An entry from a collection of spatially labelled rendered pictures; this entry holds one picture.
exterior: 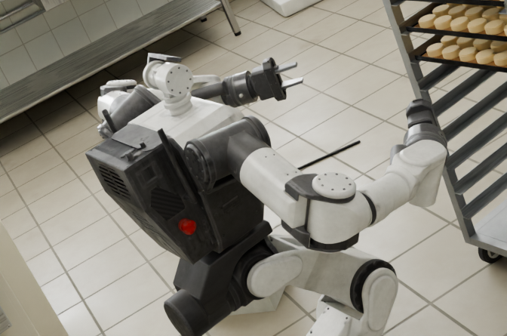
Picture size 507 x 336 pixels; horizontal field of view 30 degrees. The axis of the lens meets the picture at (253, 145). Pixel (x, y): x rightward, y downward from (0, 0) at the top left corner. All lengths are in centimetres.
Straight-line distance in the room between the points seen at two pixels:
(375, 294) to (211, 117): 67
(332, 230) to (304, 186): 9
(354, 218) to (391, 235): 175
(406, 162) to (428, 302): 131
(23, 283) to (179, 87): 144
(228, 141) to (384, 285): 72
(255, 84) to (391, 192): 89
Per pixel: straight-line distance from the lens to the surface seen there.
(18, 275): 325
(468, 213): 297
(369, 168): 388
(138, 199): 193
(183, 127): 196
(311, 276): 226
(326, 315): 246
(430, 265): 321
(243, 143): 181
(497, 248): 294
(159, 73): 199
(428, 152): 183
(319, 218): 167
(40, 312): 332
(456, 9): 265
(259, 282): 216
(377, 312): 239
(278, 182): 171
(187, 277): 216
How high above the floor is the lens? 183
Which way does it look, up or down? 24 degrees down
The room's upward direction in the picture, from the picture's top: 24 degrees counter-clockwise
